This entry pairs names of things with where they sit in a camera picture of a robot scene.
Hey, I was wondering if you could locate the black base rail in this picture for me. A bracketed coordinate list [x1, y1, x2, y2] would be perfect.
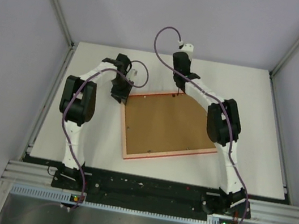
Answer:
[17, 155, 254, 224]

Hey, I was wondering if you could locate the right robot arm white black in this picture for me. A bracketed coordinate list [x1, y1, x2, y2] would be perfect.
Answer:
[172, 52, 247, 215]

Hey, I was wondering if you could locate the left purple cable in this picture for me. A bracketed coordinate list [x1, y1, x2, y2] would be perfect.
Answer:
[46, 49, 152, 220]

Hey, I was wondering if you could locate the left corner aluminium post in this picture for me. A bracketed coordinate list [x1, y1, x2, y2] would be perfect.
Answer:
[20, 0, 83, 48]

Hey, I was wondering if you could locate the grey slotted cable duct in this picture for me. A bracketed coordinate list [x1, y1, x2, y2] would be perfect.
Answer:
[9, 182, 227, 224]

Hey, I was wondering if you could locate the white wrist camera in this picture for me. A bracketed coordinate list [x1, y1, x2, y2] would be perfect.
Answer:
[178, 40, 194, 61]
[127, 69, 138, 82]

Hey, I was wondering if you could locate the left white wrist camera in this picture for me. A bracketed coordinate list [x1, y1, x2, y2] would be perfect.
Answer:
[127, 69, 138, 82]

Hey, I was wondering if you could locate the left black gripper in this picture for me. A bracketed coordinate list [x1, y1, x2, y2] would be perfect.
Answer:
[108, 75, 135, 106]

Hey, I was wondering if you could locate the red picture frame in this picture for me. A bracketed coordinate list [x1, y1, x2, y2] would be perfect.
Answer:
[121, 92, 217, 160]

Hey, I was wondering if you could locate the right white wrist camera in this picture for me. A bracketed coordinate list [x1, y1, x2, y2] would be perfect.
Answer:
[178, 40, 194, 61]

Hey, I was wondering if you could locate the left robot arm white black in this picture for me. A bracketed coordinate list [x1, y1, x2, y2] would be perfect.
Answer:
[59, 54, 134, 170]

